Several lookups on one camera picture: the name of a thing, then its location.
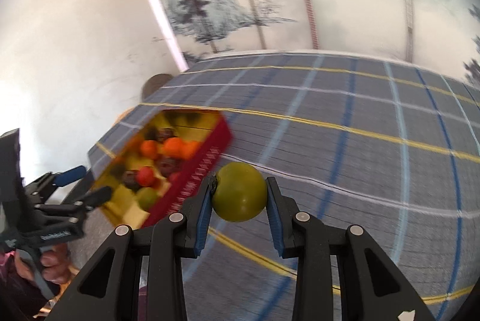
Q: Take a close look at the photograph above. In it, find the green round fruit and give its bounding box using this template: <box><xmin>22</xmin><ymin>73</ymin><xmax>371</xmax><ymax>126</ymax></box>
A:
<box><xmin>212</xmin><ymin>162</ymin><xmax>268</xmax><ymax>222</ymax></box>

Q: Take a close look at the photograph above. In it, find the person's left hand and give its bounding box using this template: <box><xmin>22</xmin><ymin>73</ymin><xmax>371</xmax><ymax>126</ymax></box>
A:
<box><xmin>15</xmin><ymin>244</ymin><xmax>72</xmax><ymax>284</ymax></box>

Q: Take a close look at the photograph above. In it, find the small green fruit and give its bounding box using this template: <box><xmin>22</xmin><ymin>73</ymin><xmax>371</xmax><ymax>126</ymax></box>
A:
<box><xmin>136</xmin><ymin>187</ymin><xmax>160</xmax><ymax>211</ymax></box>

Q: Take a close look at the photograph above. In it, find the red tomato fruit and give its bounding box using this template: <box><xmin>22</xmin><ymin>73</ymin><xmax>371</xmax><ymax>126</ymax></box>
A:
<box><xmin>135</xmin><ymin>166</ymin><xmax>155</xmax><ymax>187</ymax></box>

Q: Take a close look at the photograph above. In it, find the dark brown fruit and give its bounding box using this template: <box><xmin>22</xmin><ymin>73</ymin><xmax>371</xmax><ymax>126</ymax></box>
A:
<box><xmin>121</xmin><ymin>170</ymin><xmax>142</xmax><ymax>193</ymax></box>
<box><xmin>154</xmin><ymin>157</ymin><xmax>182</xmax><ymax>178</ymax></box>

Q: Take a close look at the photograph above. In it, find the red and gold tray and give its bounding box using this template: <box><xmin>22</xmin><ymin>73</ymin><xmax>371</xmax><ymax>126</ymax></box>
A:
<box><xmin>89</xmin><ymin>106</ymin><xmax>233</xmax><ymax>229</ymax></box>

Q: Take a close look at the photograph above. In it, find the orange fruit in tray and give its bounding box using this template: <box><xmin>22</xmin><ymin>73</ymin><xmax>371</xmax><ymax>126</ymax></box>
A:
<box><xmin>139</xmin><ymin>140</ymin><xmax>159</xmax><ymax>160</ymax></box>

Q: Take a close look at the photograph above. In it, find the dark fruit in tray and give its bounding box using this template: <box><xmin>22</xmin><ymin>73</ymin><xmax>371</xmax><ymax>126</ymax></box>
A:
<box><xmin>154</xmin><ymin>128</ymin><xmax>176</xmax><ymax>143</ymax></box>

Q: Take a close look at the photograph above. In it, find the blue plaid tablecloth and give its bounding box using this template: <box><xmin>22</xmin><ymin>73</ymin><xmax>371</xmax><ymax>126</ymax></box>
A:
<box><xmin>88</xmin><ymin>50</ymin><xmax>480</xmax><ymax>321</ymax></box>

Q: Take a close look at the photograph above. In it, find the orange round cushion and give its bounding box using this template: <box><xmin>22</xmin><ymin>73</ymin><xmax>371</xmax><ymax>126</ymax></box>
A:
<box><xmin>113</xmin><ymin>108</ymin><xmax>133</xmax><ymax>125</ymax></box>

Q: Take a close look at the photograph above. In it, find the brown round cushion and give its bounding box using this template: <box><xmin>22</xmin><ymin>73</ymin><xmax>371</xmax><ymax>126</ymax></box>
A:
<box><xmin>141</xmin><ymin>73</ymin><xmax>173</xmax><ymax>101</ymax></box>

